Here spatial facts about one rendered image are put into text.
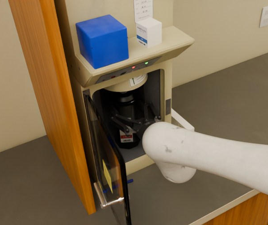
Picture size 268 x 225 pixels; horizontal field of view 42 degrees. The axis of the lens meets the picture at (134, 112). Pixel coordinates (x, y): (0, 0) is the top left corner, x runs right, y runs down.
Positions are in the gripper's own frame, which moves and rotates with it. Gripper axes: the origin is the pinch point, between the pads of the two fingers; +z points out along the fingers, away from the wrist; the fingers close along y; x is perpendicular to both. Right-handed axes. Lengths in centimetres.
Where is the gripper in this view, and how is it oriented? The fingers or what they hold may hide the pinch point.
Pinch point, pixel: (124, 104)
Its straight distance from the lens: 127.5
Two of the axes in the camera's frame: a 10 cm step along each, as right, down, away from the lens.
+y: -8.8, 3.4, -3.4
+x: 0.6, 7.8, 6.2
